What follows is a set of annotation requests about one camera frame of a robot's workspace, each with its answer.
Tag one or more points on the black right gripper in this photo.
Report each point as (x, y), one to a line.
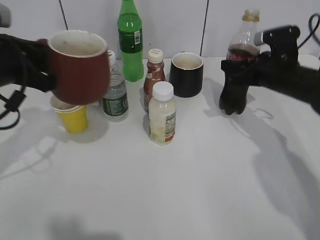
(280, 70)

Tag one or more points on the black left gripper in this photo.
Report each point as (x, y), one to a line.
(25, 63)

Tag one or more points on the cola bottle red label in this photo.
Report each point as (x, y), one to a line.
(233, 98)

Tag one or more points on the red ceramic mug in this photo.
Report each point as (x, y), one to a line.
(78, 60)

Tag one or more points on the yellow paper cup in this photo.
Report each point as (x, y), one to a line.
(74, 117)

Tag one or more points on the brown drink bottle beige cap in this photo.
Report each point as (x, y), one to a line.
(155, 74)

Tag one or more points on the milky drink bottle white cap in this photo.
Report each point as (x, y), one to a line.
(162, 113)

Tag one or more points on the clear water bottle white cap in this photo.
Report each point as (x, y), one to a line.
(115, 101)

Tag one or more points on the green soda bottle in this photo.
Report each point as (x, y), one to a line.
(130, 33)

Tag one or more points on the black handleless mug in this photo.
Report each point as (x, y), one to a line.
(186, 74)

